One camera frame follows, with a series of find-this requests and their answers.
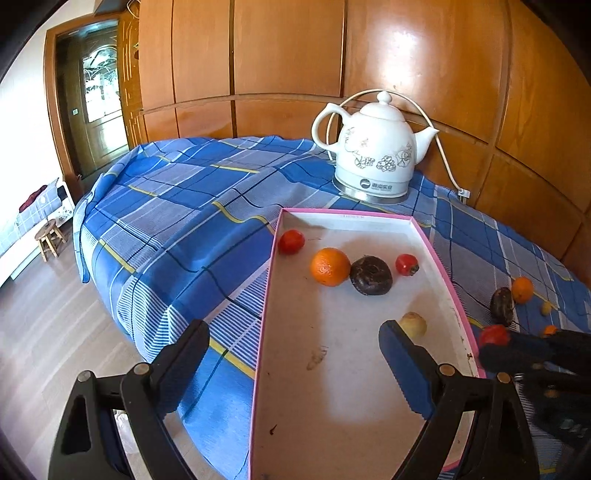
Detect dark brown passion fruit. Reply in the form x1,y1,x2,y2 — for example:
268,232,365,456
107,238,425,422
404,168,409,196
489,287,514,327
349,256,394,296

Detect small red tomato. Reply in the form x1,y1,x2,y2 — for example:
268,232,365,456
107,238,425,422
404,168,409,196
394,253,420,277
277,229,305,255

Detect small yellow-green longan fruit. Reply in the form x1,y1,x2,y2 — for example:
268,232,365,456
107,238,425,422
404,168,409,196
540,301,553,317

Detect orange mandarin with stem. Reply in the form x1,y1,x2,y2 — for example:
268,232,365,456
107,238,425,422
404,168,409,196
511,276,534,305

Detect white tray with pink rim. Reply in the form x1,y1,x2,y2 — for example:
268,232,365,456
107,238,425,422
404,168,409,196
249,208,482,479

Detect white bench with cushions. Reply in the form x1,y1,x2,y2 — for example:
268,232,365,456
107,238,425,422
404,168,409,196
0,178,74,284

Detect small wooden stool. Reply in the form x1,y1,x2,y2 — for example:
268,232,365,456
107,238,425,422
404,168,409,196
34,219,66,262

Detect blue plaid tablecloth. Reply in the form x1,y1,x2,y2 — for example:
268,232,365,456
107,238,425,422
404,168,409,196
73,136,590,479

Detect white ceramic electric kettle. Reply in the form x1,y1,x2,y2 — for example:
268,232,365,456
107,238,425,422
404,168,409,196
311,89,439,203

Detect wooden wardrobe panels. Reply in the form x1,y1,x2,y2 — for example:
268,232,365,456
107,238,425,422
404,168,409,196
119,1,590,280

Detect wooden door with glass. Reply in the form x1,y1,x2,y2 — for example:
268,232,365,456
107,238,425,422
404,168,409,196
48,18,128,181

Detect white kettle power cable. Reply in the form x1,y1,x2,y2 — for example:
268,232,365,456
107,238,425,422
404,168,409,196
324,88,471,200

